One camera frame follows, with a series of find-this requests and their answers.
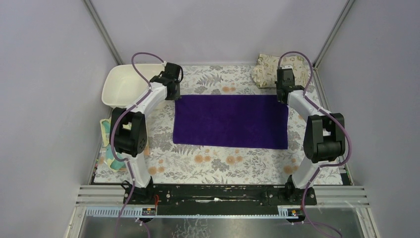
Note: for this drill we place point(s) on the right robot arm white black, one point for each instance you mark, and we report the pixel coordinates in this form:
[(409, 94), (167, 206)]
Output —
[(324, 140)]

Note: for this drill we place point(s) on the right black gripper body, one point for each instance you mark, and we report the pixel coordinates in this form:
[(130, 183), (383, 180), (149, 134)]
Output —
[(282, 95)]

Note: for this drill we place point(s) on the white cable duct strip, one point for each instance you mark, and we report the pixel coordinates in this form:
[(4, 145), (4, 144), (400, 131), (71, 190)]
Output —
[(128, 212)]

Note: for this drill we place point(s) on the yellow teal patterned towel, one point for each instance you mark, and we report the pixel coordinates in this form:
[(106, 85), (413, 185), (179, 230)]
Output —
[(106, 152)]

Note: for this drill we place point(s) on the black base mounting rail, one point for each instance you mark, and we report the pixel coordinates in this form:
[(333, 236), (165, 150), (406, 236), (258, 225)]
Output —
[(217, 199)]

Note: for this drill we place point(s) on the purple towel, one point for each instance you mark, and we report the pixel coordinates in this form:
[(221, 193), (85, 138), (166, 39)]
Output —
[(244, 121)]

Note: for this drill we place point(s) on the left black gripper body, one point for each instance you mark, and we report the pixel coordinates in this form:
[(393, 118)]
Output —
[(175, 92)]

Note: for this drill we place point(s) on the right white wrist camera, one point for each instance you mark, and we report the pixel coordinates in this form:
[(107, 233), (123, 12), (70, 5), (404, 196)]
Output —
[(286, 67)]

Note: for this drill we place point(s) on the white rectangular basin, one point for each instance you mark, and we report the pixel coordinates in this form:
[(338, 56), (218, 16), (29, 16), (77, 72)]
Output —
[(124, 87)]

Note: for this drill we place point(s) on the cream patterned folded towel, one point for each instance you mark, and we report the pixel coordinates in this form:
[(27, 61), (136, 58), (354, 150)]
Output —
[(265, 72)]

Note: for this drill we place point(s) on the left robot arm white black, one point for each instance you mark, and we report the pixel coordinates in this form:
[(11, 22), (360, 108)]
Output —
[(128, 131)]

